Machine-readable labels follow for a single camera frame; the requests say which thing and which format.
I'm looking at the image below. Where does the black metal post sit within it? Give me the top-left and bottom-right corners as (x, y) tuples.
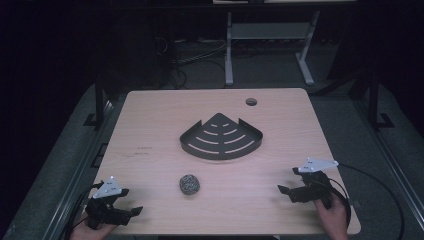
(83, 75), (108, 128)
(367, 73), (396, 132)

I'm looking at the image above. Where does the long black cable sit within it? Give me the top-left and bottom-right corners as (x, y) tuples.
(337, 163), (406, 240)

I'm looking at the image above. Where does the white metal stand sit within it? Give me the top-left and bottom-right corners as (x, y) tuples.
(224, 10), (321, 87)

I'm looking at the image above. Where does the aluminium frame rail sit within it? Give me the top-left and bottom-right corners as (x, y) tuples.
(42, 99), (116, 240)
(353, 99), (424, 232)

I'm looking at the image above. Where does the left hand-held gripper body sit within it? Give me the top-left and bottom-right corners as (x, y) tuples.
(84, 175), (132, 231)

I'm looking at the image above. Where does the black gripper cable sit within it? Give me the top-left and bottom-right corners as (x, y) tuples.
(63, 180), (105, 240)
(327, 177), (352, 229)

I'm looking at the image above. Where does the steel wool ball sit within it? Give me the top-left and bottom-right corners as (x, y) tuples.
(179, 174), (201, 196)

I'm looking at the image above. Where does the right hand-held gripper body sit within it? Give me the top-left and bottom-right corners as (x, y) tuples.
(289, 157), (340, 210)

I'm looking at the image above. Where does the person's right hand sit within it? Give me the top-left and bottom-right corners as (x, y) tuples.
(313, 194), (349, 240)

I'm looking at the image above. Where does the bundle of floor cables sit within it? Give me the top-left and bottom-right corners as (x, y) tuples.
(152, 35), (228, 90)

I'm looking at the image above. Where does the black metal corner shelf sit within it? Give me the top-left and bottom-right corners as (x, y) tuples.
(179, 112), (264, 161)

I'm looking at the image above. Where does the person's left hand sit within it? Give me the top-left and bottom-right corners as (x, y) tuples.
(69, 216), (118, 240)

